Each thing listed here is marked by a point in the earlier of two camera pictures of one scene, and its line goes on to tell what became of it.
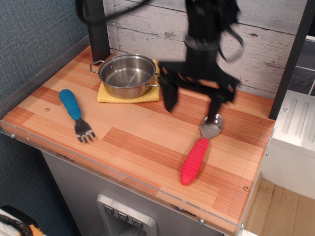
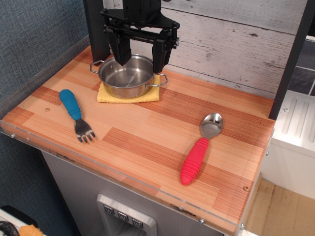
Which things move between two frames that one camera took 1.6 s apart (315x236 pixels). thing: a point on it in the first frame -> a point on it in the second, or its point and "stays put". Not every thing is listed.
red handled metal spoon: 207,129 stays put
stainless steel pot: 127,75 stays put
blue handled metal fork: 82,130 stays put
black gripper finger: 216,103 -> 161,50
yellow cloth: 153,95 stays put
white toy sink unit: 290,161 stays put
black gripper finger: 170,94 -> 121,45
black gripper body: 203,68 -> 142,18
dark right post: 287,81 stays put
